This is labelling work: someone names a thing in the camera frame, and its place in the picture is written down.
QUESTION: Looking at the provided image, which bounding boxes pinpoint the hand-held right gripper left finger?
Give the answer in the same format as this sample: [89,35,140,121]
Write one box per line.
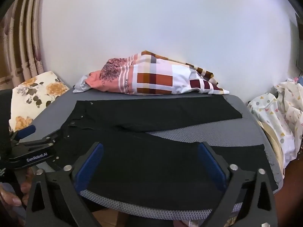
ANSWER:
[26,142,104,227]

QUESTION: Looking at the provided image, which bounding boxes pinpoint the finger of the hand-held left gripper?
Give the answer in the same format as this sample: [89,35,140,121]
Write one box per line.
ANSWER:
[16,128,62,152]
[9,124,37,145]

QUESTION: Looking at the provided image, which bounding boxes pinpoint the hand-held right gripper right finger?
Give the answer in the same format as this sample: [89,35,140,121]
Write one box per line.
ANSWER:
[197,141,278,227]

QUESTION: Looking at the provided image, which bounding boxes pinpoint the black pants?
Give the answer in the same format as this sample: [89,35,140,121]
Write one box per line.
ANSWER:
[51,100,279,212]

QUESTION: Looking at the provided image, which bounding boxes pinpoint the person's left hand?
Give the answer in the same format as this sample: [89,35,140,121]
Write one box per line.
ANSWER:
[0,167,36,210]

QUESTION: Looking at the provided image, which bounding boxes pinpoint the floral cream pillow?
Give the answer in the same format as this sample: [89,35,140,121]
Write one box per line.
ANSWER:
[9,71,70,132]

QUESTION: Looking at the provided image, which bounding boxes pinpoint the grey mesh mat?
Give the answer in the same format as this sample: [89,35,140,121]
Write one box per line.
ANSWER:
[28,91,284,221]

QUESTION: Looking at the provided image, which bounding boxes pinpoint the beige cushion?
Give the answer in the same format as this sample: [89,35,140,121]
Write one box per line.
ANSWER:
[257,120,283,171]

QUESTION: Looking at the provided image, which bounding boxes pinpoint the light grey cloth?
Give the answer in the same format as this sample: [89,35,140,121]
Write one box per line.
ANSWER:
[72,75,92,94]

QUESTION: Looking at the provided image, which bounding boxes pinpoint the white cloth with coloured shapes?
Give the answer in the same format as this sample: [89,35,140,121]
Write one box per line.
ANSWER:
[247,78,303,169]

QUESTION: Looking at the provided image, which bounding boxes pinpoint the beige patterned curtain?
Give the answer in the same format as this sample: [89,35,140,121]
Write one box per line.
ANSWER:
[0,0,49,91]

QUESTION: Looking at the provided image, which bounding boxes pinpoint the checked orange white pillow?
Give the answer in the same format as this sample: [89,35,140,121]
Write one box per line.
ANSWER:
[84,50,231,96]

